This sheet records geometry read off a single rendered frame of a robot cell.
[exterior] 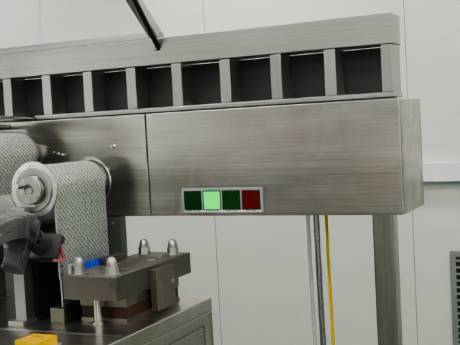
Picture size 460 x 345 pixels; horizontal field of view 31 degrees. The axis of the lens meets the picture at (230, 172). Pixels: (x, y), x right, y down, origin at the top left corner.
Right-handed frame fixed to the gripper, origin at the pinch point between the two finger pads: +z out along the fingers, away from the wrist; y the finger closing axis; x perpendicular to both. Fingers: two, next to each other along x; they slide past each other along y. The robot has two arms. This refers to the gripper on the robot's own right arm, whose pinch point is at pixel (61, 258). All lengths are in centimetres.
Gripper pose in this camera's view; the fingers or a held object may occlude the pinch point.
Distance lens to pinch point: 223.9
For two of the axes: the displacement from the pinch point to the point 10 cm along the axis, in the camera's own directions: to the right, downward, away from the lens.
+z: 3.9, 4.4, 8.1
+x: 1.6, -9.0, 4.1
